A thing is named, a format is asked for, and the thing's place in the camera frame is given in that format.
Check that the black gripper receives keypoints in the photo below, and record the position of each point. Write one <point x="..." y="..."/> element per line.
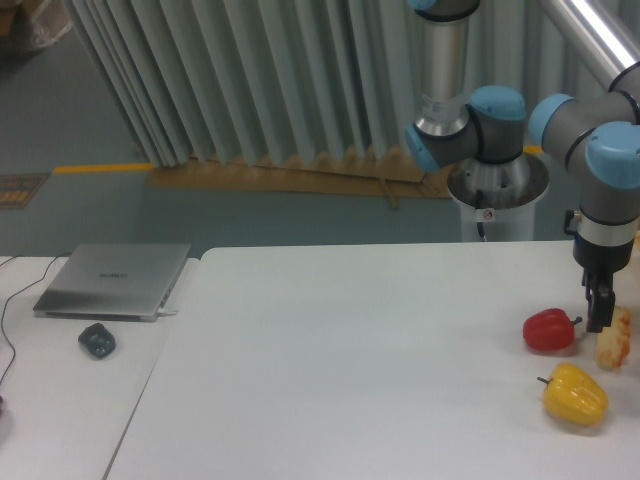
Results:
<point x="599" y="264"/>

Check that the red bell pepper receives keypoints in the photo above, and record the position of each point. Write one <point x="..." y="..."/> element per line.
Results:
<point x="550" y="330"/>

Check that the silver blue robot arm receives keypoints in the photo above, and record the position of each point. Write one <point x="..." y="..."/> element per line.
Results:
<point x="596" y="141"/>

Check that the yellow bell pepper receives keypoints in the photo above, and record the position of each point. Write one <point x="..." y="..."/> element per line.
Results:
<point x="572" y="395"/>

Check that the brown cardboard sheet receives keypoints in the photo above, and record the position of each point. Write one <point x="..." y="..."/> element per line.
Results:
<point x="394" y="176"/>

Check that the pale green folding curtain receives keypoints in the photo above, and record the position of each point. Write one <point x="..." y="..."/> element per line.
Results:
<point x="277" y="78"/>

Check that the silver closed laptop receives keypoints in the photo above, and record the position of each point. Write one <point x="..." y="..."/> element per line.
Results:
<point x="130" y="282"/>

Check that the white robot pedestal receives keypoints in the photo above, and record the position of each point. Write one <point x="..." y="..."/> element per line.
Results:
<point x="497" y="202"/>

